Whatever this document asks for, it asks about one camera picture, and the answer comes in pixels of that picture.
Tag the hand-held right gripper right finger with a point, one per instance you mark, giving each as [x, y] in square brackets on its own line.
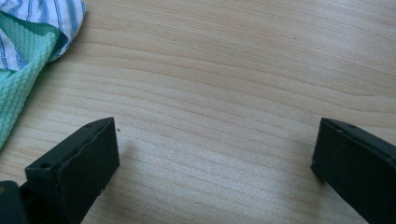
[351, 165]

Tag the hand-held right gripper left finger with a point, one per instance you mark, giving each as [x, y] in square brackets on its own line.
[81, 174]

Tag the blue striped white cloth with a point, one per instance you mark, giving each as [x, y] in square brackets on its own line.
[46, 14]

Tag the green waffle-weave cloth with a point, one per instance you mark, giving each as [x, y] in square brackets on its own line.
[18, 71]

